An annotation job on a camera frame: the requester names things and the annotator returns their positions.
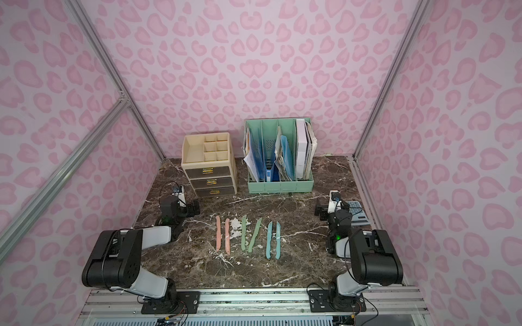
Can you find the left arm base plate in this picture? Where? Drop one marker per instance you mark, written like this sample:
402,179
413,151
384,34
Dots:
171,303

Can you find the beige desktop drawer organizer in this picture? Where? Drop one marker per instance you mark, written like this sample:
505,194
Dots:
209,164

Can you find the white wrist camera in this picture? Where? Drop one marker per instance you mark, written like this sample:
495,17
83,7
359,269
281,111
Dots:
335,201
178,193

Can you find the pink knife left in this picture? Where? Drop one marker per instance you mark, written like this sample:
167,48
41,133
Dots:
218,233

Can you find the pink knife right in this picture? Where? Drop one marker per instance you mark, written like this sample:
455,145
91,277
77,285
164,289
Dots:
227,236

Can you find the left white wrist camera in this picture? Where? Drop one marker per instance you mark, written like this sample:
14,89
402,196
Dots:
178,193

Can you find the blue folder in rack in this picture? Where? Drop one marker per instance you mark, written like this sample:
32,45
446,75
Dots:
287,160

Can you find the green knife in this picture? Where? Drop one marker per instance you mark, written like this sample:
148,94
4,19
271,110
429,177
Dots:
243,232
255,235

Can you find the white book in rack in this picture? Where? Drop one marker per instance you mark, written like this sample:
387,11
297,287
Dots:
301,148

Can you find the pink knife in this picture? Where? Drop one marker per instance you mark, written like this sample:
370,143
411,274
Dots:
227,236
218,233

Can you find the green knife left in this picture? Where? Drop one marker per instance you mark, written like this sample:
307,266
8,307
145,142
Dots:
243,232

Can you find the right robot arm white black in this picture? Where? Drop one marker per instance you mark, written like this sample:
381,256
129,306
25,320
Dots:
371,254

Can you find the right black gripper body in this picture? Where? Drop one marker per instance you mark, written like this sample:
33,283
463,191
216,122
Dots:
321,208

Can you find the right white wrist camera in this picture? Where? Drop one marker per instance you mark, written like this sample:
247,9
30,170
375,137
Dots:
335,201

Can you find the green knife right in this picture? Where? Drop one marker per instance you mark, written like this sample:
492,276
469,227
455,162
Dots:
255,235

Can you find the papers in rack left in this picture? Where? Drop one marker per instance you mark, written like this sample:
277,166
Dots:
249,156

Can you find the teal knife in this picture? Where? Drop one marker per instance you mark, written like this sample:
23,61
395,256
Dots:
278,241
269,234

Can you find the grey blue calculator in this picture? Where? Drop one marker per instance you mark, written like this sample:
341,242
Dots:
359,217

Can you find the aluminium front rail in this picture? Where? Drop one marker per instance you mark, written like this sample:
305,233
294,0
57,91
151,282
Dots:
263,302

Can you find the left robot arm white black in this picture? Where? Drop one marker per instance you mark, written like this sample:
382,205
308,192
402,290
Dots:
115,261

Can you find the green file organizer rack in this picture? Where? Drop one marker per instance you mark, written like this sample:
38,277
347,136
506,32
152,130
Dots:
266,135

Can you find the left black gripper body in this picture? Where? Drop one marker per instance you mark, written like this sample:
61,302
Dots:
192,208

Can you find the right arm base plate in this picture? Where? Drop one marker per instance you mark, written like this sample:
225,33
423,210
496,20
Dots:
336,301

